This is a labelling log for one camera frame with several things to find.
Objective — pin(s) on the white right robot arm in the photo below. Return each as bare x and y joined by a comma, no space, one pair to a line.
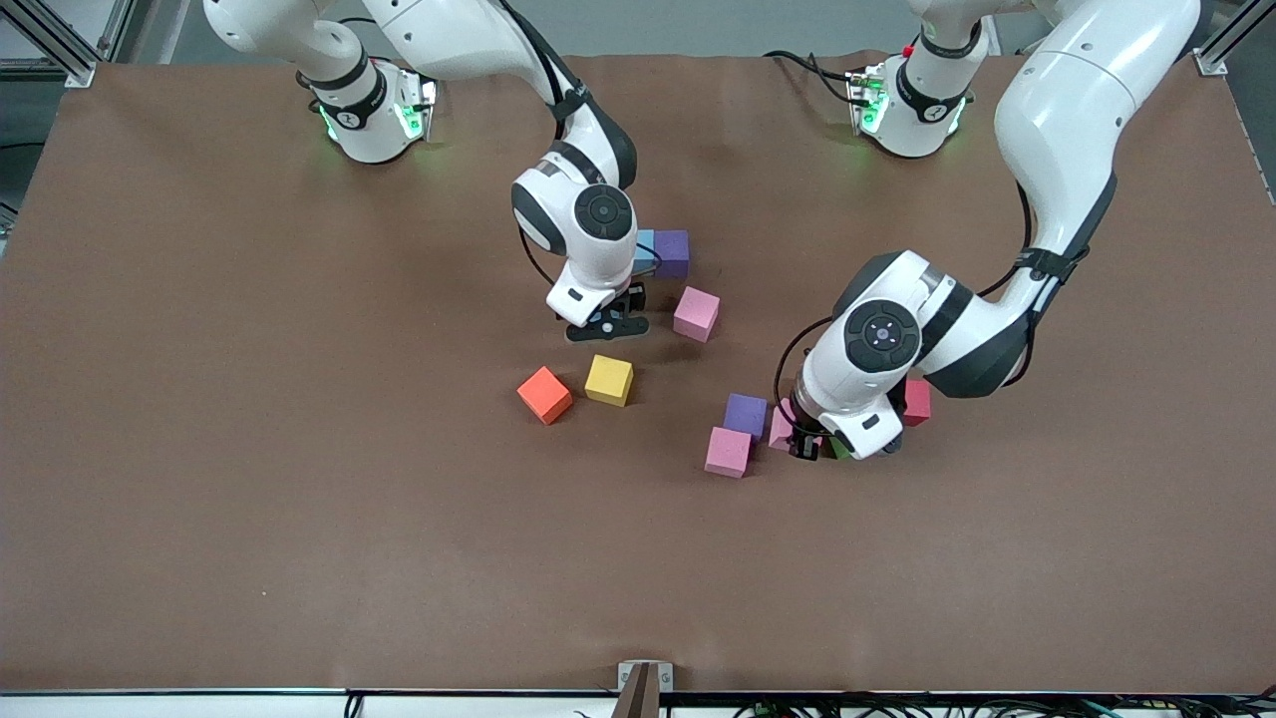
449,40

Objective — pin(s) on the pink foam cube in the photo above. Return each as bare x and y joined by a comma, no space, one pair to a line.
696,313
728,452
779,429

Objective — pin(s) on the yellow foam cube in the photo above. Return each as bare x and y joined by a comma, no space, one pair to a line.
608,379

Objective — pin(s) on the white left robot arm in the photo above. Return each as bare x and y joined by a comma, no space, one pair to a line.
1067,120

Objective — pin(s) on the metal base connector box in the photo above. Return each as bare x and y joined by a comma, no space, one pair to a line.
865,100
417,105

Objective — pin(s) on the orange foam cube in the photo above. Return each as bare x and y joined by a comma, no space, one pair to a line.
544,393

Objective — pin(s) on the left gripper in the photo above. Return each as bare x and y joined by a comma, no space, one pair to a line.
803,446

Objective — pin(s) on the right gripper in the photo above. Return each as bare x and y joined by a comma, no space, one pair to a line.
634,296

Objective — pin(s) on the red foam cube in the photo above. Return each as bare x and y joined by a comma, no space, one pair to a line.
917,401

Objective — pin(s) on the green foam cube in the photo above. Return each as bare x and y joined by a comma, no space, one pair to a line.
840,451

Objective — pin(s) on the purple foam cube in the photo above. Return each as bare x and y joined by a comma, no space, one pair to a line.
746,414
673,252

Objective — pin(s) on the blue foam cube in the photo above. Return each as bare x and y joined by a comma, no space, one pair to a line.
646,249

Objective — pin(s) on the aluminium frame post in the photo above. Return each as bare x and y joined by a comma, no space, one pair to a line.
1211,62
78,72

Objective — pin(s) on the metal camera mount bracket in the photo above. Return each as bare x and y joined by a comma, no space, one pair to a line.
628,674

